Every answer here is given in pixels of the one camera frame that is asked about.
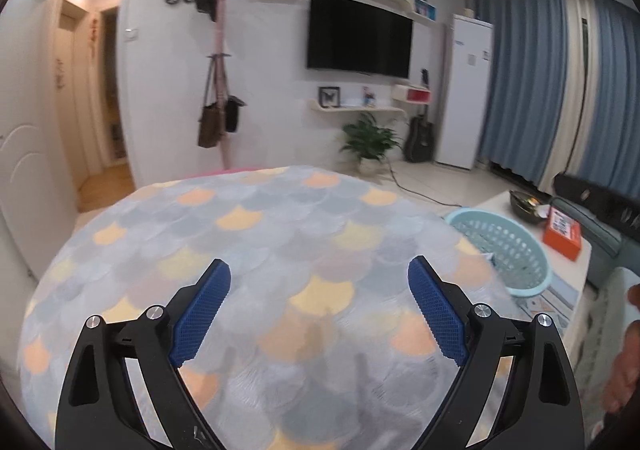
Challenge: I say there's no right hand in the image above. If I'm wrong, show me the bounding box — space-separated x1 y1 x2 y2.
601 281 640 416

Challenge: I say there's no white coffee table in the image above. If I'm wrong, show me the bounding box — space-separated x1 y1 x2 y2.
472 190 594 361

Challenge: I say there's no light blue laundry basket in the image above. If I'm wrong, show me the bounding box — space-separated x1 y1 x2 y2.
445 207 553 299

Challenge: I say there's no orange box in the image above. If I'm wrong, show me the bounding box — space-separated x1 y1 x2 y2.
542 207 582 262

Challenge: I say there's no dark bowl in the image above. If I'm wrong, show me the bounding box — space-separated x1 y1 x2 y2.
509 190 547 224

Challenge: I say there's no scale pattern tablecloth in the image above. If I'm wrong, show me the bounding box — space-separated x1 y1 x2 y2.
18 166 518 449

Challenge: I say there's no white door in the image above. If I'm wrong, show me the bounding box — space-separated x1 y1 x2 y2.
1 123 58 280

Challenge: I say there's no black guitar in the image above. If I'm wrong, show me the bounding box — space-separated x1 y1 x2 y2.
402 106 434 163

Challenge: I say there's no brown hanging bag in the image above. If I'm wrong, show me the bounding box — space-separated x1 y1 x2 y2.
198 54 221 148

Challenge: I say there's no white standing air conditioner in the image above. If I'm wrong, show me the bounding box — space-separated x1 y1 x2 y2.
435 15 494 171

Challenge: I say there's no green potted plant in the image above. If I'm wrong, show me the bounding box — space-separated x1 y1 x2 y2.
341 112 400 176

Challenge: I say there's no blue curtain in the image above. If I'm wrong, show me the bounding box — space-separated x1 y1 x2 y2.
468 0 639 198

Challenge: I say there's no black hanging bag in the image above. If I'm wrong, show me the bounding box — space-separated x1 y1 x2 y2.
224 95 246 133

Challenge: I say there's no white lower wall shelf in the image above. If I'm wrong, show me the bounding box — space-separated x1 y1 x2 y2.
307 99 407 118

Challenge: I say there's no white red wall cabinet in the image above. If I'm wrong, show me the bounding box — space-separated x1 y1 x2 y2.
392 84 431 105

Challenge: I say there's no butterfly picture frame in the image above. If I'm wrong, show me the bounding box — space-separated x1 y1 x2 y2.
318 86 341 108

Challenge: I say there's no light switch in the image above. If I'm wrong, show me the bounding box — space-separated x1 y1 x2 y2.
125 28 138 41

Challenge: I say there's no black wall television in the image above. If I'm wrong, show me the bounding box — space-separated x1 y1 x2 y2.
306 0 413 79

